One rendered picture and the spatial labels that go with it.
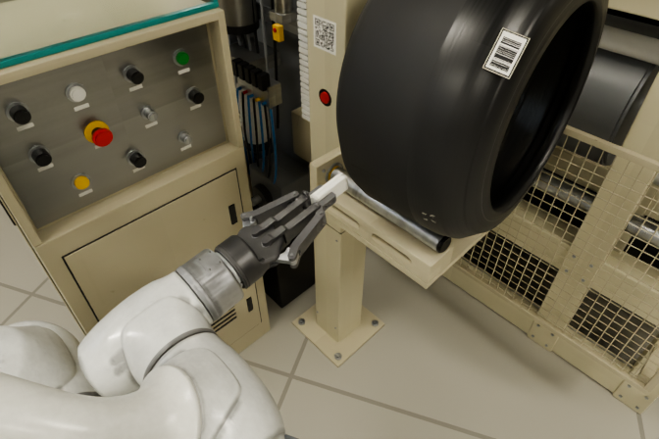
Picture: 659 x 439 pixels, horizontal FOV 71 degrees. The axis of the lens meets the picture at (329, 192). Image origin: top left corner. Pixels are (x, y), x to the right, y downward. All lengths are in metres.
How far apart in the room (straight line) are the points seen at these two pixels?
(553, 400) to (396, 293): 0.69
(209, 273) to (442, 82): 0.42
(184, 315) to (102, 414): 0.17
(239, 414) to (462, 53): 0.54
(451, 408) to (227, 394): 1.38
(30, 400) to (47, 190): 0.73
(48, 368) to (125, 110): 0.57
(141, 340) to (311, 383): 1.27
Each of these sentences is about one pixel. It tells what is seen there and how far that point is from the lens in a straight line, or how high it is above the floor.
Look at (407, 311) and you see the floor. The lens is 2.02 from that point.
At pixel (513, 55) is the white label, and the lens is 0.71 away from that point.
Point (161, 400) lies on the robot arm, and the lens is 0.52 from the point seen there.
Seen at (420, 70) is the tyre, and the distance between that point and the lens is 0.73.
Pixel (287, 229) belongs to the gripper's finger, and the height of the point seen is 1.15.
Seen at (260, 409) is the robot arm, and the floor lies 1.15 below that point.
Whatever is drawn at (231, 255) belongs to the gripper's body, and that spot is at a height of 1.15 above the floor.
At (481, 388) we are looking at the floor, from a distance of 1.90.
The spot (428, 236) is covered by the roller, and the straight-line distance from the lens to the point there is 1.02.
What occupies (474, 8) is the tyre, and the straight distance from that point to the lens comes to 0.74.
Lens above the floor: 1.63
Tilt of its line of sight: 41 degrees down
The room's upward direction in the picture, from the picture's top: straight up
